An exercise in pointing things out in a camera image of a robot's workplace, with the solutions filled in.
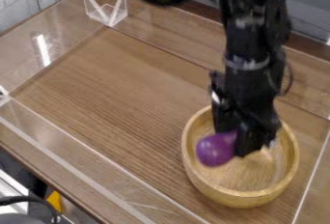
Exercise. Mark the clear acrylic corner bracket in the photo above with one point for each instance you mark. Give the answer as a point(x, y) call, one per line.
point(110, 15)

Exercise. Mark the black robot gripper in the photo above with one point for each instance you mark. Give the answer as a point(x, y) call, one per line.
point(242, 104)

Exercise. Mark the clear acrylic tray wall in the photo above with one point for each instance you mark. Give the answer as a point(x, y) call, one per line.
point(103, 188)

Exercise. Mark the purple toy eggplant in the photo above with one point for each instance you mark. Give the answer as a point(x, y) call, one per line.
point(216, 149)

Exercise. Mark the light wooden bowl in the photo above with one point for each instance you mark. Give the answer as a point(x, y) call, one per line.
point(246, 182)

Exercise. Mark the yellow sticker tag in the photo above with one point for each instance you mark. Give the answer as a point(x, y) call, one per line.
point(54, 200)

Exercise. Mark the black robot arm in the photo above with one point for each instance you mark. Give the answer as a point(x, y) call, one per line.
point(257, 28)

